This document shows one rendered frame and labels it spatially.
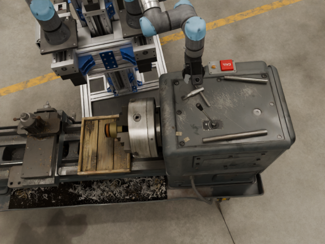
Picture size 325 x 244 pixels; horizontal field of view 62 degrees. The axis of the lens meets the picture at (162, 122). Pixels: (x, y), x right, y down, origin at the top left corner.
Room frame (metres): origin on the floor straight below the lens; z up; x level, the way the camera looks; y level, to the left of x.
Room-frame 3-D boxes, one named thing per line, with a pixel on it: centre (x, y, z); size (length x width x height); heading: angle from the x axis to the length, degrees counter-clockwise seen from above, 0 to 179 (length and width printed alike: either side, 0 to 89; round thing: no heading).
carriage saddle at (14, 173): (0.65, 0.77, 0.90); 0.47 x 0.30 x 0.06; 175
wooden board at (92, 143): (0.61, 0.36, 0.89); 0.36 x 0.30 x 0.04; 175
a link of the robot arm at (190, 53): (0.70, -0.17, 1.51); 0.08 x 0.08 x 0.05
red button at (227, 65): (0.77, -0.36, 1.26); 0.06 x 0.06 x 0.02; 85
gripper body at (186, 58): (0.71, -0.17, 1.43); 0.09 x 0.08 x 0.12; 175
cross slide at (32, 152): (0.66, 0.72, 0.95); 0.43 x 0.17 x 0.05; 175
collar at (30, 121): (0.73, 0.71, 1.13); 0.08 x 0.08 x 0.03
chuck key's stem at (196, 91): (0.64, -0.16, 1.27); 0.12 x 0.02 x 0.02; 108
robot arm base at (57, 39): (1.25, 0.54, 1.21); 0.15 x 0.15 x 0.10
